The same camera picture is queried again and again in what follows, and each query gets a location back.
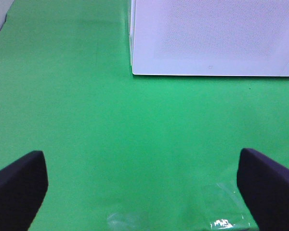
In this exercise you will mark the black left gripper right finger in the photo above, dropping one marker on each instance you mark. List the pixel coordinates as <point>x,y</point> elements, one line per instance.
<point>264,186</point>

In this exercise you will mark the white microwave door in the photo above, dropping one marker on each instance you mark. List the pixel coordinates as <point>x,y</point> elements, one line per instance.
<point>209,37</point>

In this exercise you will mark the green table cloth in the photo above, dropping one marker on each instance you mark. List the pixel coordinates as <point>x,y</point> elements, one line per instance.
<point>127,152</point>

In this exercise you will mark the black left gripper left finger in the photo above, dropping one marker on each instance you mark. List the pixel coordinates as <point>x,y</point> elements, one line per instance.
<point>23,186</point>

